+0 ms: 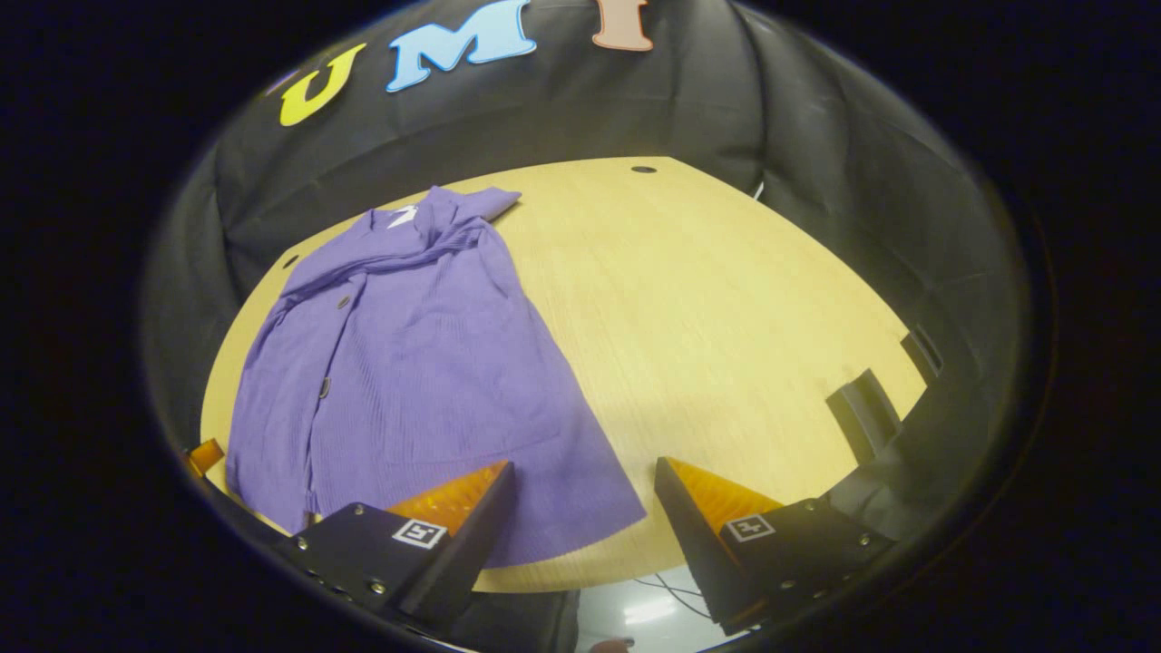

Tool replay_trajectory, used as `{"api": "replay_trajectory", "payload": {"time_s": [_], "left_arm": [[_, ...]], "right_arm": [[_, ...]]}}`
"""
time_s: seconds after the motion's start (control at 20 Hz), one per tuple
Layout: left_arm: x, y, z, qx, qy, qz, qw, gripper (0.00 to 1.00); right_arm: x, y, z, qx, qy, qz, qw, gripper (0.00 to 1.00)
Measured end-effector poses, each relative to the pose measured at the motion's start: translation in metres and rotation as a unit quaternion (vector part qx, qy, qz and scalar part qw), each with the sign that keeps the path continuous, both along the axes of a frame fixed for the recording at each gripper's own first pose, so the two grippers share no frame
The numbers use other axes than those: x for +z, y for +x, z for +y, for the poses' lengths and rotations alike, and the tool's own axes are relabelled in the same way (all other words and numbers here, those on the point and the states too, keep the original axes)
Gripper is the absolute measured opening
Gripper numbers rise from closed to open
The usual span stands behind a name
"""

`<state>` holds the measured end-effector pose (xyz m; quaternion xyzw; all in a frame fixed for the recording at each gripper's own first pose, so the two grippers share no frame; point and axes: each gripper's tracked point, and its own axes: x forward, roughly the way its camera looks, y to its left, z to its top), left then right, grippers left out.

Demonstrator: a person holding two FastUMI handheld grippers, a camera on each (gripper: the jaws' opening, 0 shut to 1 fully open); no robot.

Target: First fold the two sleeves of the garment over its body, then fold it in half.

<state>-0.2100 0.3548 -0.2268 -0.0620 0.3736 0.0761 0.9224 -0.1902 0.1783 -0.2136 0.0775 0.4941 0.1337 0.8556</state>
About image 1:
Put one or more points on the purple knit cardigan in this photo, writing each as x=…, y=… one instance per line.
x=408, y=363

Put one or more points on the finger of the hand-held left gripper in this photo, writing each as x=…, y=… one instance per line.
x=207, y=456

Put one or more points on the black backdrop cloth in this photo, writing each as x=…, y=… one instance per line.
x=590, y=109

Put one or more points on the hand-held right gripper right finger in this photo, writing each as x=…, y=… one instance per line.
x=694, y=544

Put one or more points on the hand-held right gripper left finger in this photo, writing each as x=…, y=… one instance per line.
x=476, y=544

